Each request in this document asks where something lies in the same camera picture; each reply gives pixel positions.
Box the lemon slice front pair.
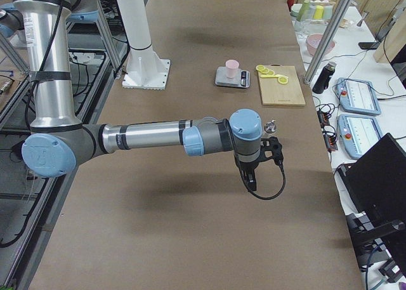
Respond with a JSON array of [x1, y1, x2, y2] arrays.
[[277, 76, 289, 84]]

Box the yellow plastic cup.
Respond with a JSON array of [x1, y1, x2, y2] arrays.
[[313, 5, 324, 20]]

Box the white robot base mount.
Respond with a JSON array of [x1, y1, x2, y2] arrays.
[[117, 0, 171, 90]]

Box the green white bowl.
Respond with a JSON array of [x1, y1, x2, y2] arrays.
[[291, 3, 302, 18]]

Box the digital kitchen scale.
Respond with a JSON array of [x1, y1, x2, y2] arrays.
[[214, 66, 250, 89]]

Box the yellow plastic knife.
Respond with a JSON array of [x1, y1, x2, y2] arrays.
[[259, 74, 282, 78]]

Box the pink bowl with ice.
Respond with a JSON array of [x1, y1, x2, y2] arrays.
[[306, 34, 336, 56]]

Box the near teach pendant tablet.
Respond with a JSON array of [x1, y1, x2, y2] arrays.
[[337, 114, 383, 160]]

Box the green plastic cup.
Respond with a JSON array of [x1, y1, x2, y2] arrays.
[[297, 0, 311, 22]]

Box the wine glass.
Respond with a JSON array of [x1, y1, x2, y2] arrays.
[[298, 19, 312, 39]]

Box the grey plastic cup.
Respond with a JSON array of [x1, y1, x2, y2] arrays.
[[322, 5, 334, 21]]

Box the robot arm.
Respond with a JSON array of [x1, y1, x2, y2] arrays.
[[1, 3, 24, 38], [1, 0, 283, 194]]

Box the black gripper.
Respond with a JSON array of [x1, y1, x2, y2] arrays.
[[235, 136, 284, 191]]

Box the black thermos bottle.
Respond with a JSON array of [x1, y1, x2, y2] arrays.
[[312, 62, 337, 94]]

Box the teach pendant tablet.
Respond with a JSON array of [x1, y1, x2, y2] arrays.
[[337, 114, 383, 160], [336, 77, 381, 116]]

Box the pink plastic cup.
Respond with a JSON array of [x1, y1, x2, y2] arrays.
[[225, 59, 239, 79]]

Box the aluminium frame post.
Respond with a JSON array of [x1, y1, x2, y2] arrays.
[[303, 0, 352, 85]]

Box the far teach pendant tablet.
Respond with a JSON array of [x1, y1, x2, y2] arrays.
[[336, 77, 381, 116]]

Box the glass sauce dispenser bottle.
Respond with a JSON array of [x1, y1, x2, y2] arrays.
[[262, 120, 277, 138]]

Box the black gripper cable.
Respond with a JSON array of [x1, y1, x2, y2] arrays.
[[239, 159, 287, 201]]

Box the bamboo cutting board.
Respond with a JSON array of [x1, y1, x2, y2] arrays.
[[257, 65, 306, 107]]

